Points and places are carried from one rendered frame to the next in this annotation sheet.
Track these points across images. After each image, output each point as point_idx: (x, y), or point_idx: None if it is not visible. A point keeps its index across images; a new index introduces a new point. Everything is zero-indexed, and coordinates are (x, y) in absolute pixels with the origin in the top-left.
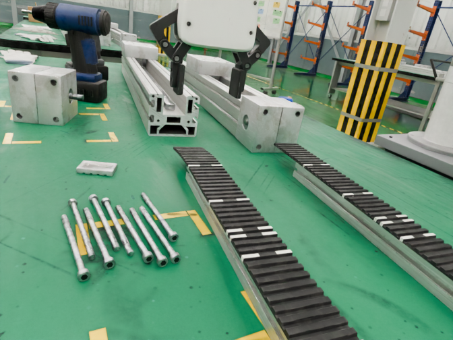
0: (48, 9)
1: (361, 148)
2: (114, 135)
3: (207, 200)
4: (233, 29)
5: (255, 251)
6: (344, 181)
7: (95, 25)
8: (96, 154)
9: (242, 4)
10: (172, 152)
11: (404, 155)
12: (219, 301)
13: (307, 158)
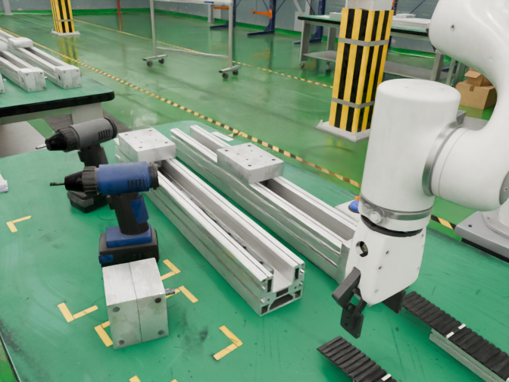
0: (88, 180)
1: (449, 249)
2: (229, 331)
3: None
4: (407, 274)
5: None
6: (494, 354)
7: (148, 186)
8: (245, 380)
9: (415, 254)
10: (304, 342)
11: (490, 249)
12: None
13: (441, 320)
